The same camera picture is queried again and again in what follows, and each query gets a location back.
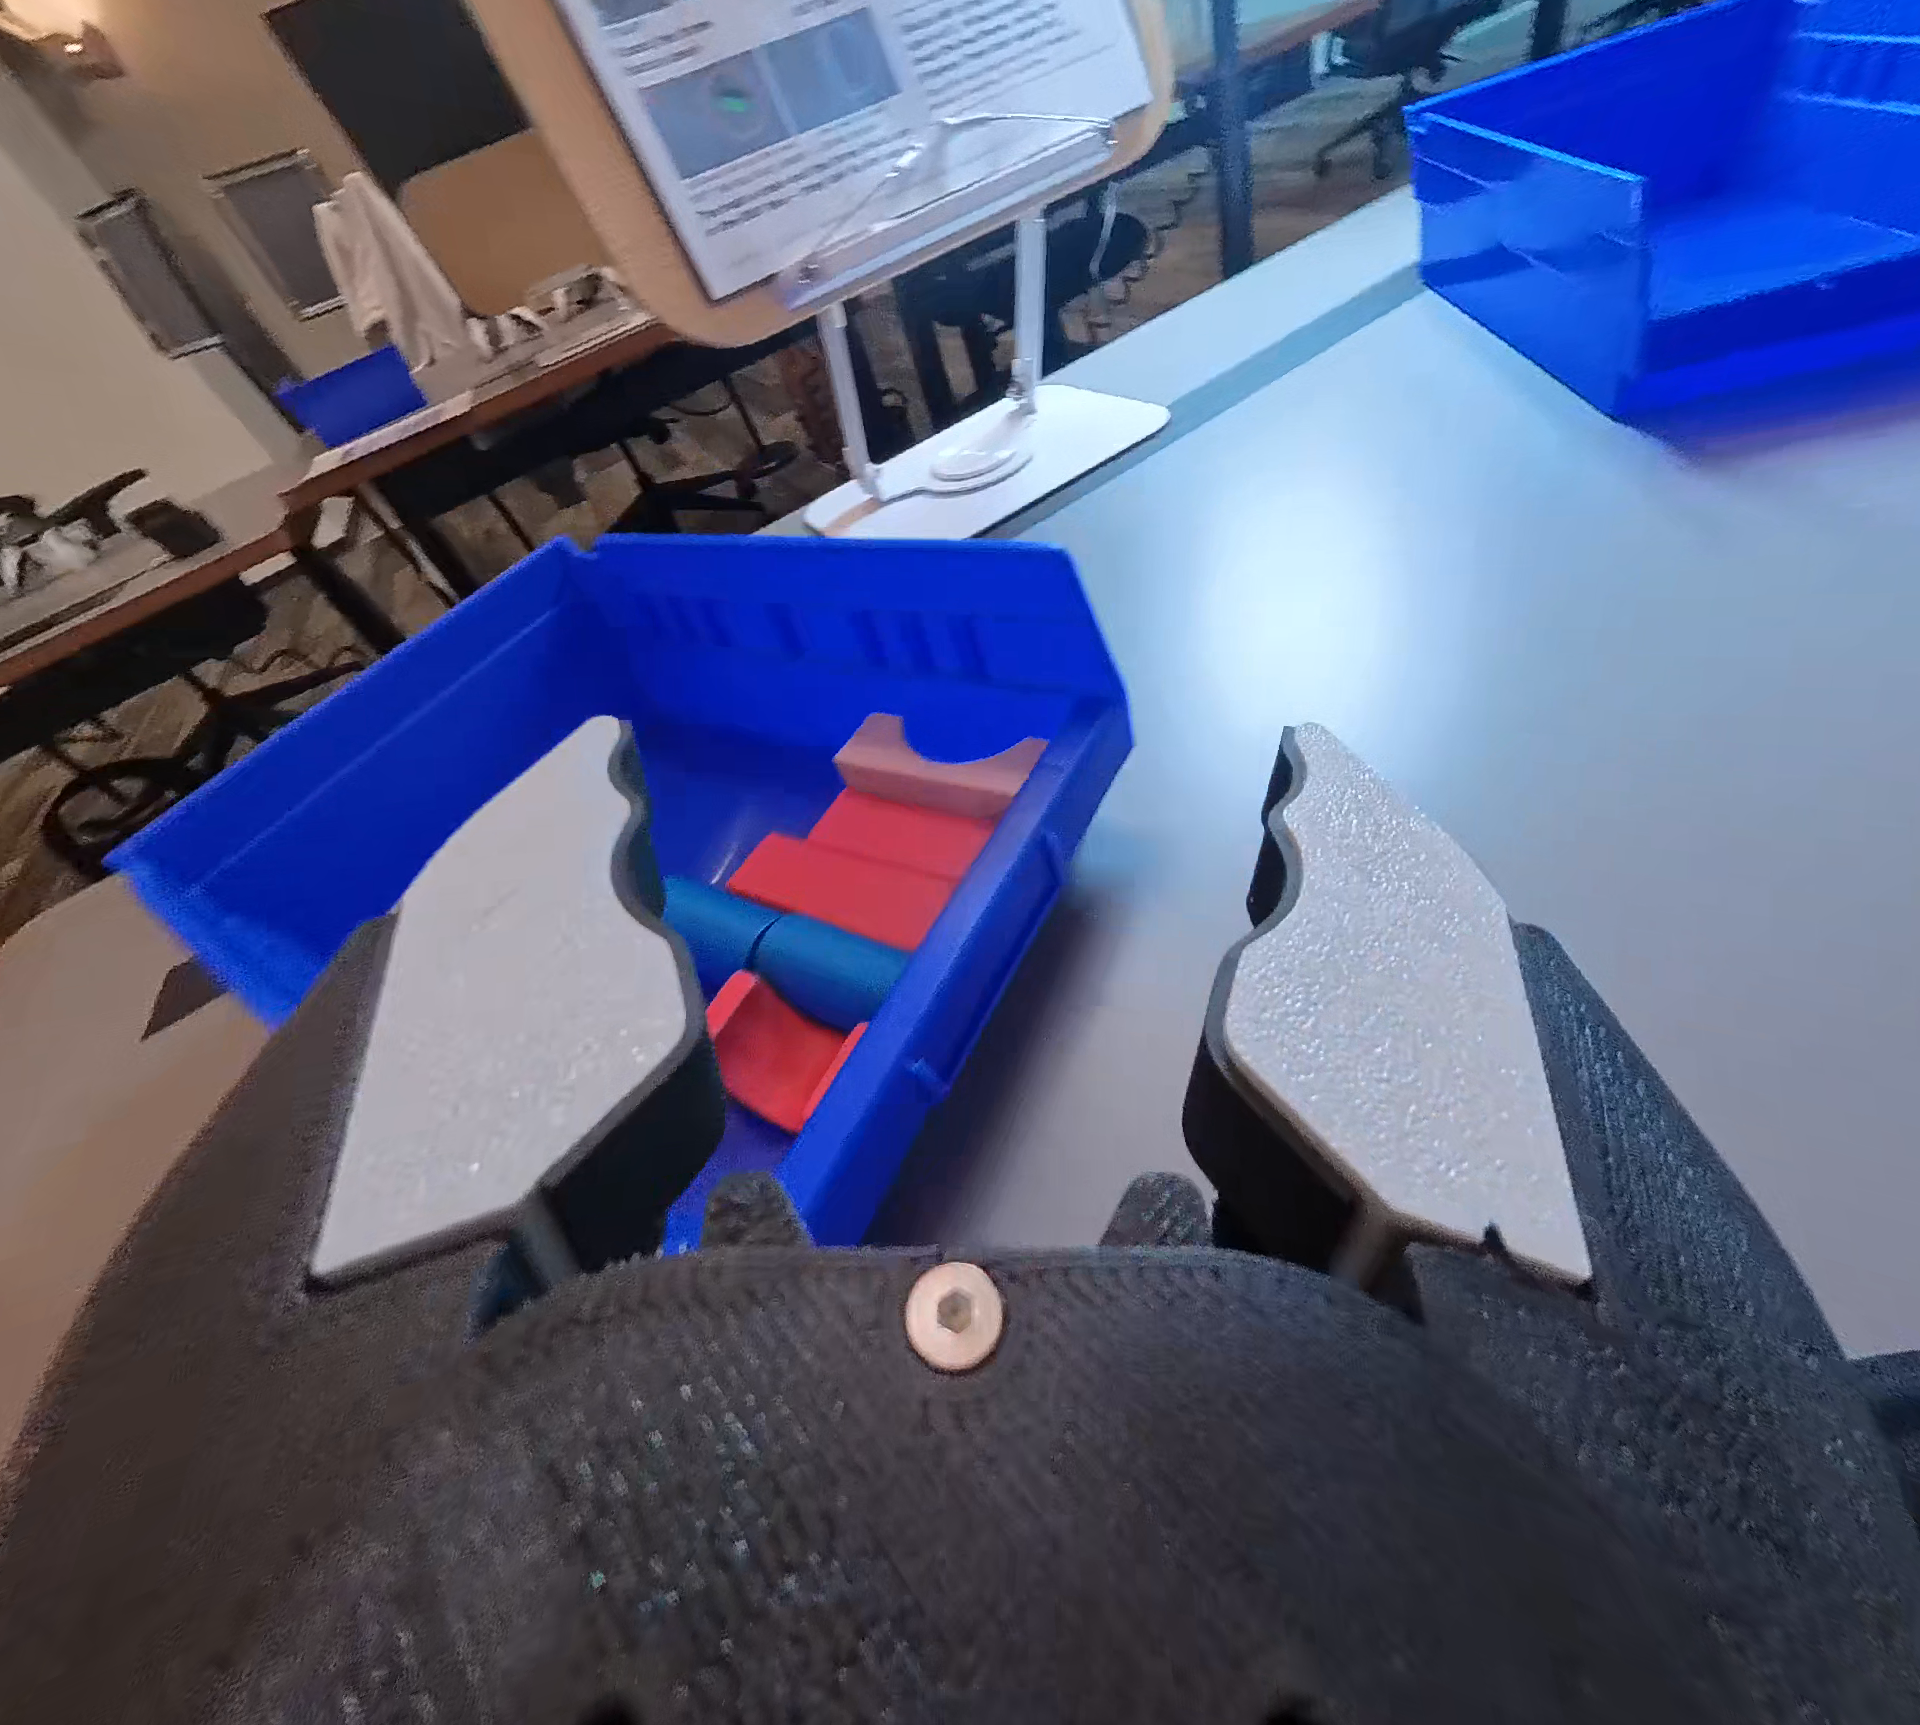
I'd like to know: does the blue plastic bin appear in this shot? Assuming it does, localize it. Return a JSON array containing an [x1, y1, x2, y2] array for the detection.
[[1405, 0, 1920, 428], [112, 535, 1136, 1254]]

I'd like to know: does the black office chair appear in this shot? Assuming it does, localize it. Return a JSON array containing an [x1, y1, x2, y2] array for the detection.
[[1313, 0, 1503, 183]]

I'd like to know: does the printed instruction sheet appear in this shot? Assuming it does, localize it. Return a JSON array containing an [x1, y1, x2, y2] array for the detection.
[[450, 0, 1158, 303]]

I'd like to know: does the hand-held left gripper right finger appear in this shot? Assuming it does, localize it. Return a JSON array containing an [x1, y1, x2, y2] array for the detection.
[[1187, 724, 1599, 1300]]

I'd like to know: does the blue wooden cylinder block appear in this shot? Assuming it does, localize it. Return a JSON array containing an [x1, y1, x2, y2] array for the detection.
[[660, 880, 788, 982]]

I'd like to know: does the teal wooden cylinder block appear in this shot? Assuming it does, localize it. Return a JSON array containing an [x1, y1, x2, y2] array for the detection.
[[750, 917, 919, 1024]]

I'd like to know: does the pale wooden arch block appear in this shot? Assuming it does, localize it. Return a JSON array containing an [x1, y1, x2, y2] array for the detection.
[[834, 721, 1047, 815]]

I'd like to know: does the instruction sheet on stand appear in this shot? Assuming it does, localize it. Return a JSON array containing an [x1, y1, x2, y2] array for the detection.
[[376, 0, 1179, 347]]

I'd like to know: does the framed marker tag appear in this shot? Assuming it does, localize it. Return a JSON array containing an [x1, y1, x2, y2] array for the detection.
[[76, 191, 229, 362], [204, 145, 338, 317]]

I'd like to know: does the small blue bin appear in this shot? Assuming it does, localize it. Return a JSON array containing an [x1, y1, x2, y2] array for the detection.
[[277, 347, 432, 446]]

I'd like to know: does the red wooden arch block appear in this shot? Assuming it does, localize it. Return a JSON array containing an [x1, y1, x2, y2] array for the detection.
[[701, 971, 872, 1133]]

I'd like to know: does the wooden office desk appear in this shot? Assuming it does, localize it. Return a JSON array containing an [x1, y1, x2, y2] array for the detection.
[[1126, 0, 1412, 256], [0, 301, 678, 692]]

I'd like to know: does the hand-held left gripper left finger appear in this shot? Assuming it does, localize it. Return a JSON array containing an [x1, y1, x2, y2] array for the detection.
[[310, 715, 729, 1294]]

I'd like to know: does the white cloth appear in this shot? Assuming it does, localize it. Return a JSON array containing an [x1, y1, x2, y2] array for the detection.
[[317, 173, 483, 377]]

